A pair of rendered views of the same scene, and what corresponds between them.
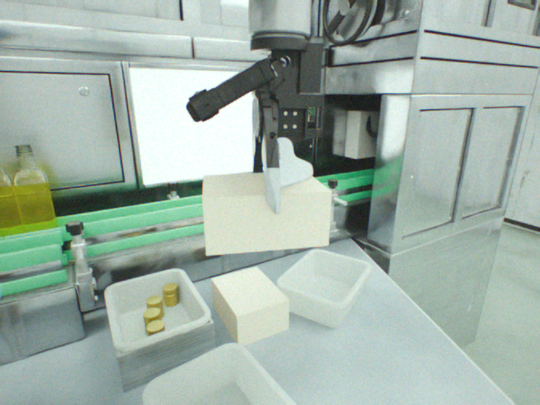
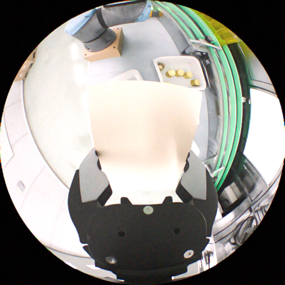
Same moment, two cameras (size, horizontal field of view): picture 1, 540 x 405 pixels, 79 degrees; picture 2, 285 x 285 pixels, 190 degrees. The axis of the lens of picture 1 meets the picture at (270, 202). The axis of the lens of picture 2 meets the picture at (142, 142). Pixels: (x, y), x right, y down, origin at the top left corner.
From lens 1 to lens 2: 0.43 m
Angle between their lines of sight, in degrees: 67
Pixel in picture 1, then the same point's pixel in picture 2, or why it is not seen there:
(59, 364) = (168, 47)
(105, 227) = (223, 59)
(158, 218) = (230, 84)
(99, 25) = not seen: outside the picture
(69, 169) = (250, 56)
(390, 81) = (220, 224)
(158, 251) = (216, 81)
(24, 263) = (192, 29)
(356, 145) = (227, 192)
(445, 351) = not seen: hidden behind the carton
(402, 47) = (219, 236)
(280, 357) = not seen: hidden behind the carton
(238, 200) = (92, 122)
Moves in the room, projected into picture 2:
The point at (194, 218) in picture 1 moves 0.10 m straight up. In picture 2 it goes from (230, 104) to (246, 109)
